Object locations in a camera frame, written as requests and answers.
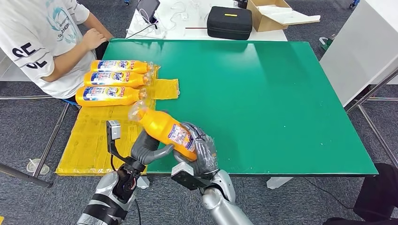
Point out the person's right hand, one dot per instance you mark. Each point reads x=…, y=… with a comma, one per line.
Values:
x=93, y=38

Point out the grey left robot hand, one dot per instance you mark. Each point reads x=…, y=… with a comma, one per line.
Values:
x=146, y=152

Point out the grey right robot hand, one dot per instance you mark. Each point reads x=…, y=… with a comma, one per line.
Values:
x=206, y=155

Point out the orange detergent bottle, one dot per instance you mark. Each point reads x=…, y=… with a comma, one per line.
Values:
x=161, y=127
x=136, y=66
x=118, y=82
x=105, y=99

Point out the person's right forearm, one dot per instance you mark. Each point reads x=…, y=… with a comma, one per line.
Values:
x=68, y=60

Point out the person's left forearm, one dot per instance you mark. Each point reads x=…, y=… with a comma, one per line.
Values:
x=98, y=26

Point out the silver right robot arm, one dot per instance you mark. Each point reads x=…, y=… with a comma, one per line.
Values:
x=222, y=208

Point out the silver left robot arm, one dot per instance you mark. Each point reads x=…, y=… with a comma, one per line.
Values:
x=105, y=202

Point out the white table leg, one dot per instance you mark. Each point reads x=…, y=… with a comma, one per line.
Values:
x=144, y=183
x=277, y=182

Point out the person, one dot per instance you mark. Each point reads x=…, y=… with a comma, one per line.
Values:
x=40, y=46

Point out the white power strip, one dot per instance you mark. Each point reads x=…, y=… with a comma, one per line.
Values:
x=148, y=32

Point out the dark tablet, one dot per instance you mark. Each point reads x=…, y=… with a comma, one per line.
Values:
x=148, y=7

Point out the blue stool seat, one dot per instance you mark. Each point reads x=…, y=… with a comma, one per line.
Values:
x=71, y=102

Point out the thin dark stick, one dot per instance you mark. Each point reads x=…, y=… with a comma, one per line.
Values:
x=196, y=28

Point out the clear plastic cup lid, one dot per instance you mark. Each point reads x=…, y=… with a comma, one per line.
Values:
x=37, y=166

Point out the black zip case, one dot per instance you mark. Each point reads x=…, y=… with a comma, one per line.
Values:
x=229, y=24

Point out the open cardboard box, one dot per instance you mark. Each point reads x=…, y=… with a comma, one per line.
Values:
x=263, y=23

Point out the small black device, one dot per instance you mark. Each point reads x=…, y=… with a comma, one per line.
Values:
x=242, y=4

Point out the white sheet in box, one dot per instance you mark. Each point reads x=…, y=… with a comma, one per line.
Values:
x=289, y=17

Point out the green floor object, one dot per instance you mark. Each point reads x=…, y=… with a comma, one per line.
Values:
x=326, y=44

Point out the white cabinet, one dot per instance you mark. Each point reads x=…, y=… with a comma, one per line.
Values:
x=357, y=46

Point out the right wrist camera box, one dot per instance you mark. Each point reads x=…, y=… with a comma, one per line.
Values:
x=186, y=178

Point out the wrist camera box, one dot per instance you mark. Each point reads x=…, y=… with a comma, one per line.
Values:
x=114, y=130
x=186, y=178

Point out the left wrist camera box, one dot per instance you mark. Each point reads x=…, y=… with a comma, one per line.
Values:
x=114, y=130

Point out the steel tube frame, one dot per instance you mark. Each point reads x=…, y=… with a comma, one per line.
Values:
x=25, y=97
x=385, y=99

